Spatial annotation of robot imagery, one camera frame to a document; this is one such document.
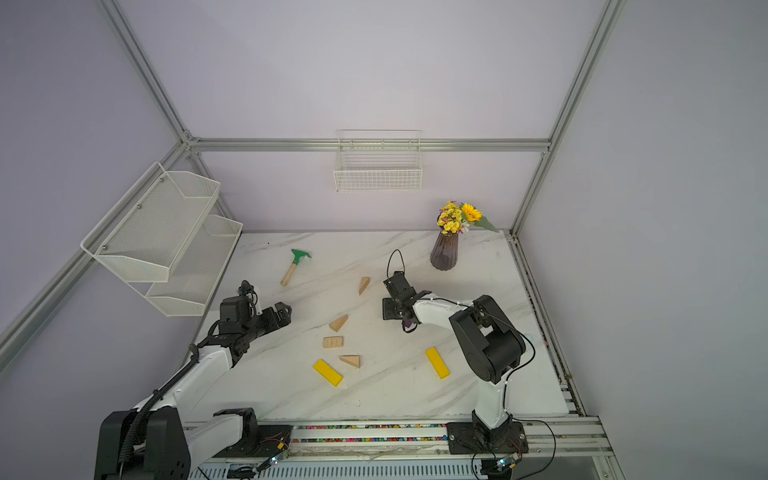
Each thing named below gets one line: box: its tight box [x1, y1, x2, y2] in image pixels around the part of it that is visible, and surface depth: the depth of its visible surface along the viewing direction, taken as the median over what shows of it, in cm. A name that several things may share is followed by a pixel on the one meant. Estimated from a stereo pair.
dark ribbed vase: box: [430, 232, 459, 271], surface depth 106 cm
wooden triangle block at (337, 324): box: [329, 314, 349, 332], surface depth 95 cm
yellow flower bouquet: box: [437, 200, 500, 235], surface depth 92 cm
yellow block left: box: [313, 359, 343, 387], surface depth 86 cm
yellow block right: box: [426, 347, 451, 379], surface depth 88 cm
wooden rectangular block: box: [323, 336, 344, 348], surface depth 92 cm
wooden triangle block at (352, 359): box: [339, 354, 361, 368], surface depth 88 cm
